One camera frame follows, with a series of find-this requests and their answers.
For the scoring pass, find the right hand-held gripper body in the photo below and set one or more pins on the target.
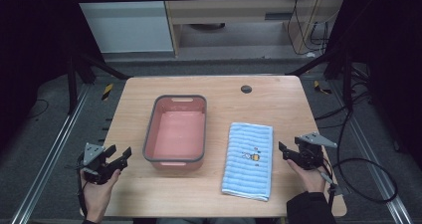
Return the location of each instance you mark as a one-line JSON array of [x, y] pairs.
[[310, 156]]

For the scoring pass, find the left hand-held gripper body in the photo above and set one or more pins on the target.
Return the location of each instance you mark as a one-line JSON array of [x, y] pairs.
[[94, 166]]

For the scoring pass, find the person's right hand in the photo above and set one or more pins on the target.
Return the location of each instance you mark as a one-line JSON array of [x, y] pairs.
[[312, 180]]

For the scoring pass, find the person's left hand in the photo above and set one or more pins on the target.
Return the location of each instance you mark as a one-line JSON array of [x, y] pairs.
[[98, 195]]

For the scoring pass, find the blue striped towel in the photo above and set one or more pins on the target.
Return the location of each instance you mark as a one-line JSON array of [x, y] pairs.
[[249, 171]]

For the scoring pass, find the pink plastic basin grey rim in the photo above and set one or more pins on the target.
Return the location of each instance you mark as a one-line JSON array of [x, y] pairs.
[[177, 134]]

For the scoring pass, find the black upright stand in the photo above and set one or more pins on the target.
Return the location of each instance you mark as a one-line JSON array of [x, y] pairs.
[[347, 84], [72, 88]]

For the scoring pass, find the dark curtain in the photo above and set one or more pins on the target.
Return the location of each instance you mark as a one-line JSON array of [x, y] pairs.
[[33, 51], [391, 51]]

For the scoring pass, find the white cabinet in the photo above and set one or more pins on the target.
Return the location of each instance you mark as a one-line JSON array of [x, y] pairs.
[[126, 25]]

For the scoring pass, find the light wooden desk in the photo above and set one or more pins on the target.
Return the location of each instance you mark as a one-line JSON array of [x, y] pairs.
[[232, 10]]

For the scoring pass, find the grey metal bracket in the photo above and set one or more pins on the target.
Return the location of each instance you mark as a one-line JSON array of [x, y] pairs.
[[340, 190]]

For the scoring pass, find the aluminium floor rail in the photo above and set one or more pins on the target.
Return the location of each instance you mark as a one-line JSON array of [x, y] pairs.
[[375, 171], [49, 154]]

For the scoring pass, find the black diagonal frame strut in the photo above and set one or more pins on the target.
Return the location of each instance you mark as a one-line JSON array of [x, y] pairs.
[[106, 66], [315, 63]]

